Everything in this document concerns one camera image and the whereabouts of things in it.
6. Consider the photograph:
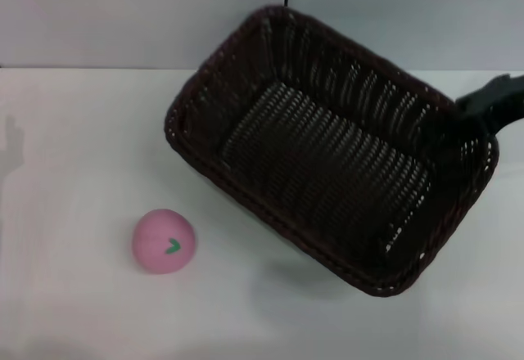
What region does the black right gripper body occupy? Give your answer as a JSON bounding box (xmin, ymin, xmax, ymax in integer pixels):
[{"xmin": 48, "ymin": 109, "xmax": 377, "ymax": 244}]
[{"xmin": 486, "ymin": 74, "xmax": 524, "ymax": 135}]

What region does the dark brown woven basket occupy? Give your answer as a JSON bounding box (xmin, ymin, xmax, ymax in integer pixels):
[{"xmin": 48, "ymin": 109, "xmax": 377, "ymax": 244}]
[{"xmin": 163, "ymin": 4, "xmax": 500, "ymax": 299}]

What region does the pink ball with green mark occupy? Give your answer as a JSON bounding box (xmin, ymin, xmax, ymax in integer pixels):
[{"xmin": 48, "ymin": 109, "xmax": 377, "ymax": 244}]
[{"xmin": 131, "ymin": 208, "xmax": 198, "ymax": 276}]

